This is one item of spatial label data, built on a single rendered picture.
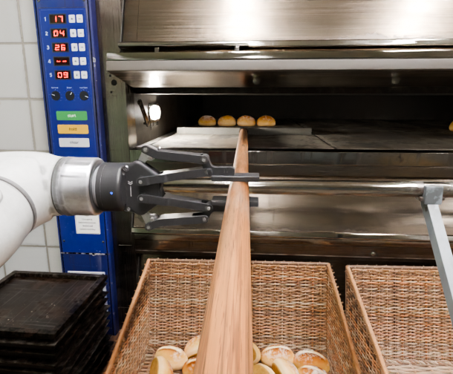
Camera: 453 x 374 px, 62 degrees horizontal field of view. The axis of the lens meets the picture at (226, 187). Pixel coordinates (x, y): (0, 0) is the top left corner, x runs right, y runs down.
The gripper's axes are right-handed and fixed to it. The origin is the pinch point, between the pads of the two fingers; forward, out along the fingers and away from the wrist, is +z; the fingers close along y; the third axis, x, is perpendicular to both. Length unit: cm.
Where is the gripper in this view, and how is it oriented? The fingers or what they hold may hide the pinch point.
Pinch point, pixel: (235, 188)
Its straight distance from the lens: 56.9
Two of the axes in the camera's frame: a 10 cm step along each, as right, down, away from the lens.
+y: 0.0, 9.7, 2.3
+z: 10.0, 0.2, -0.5
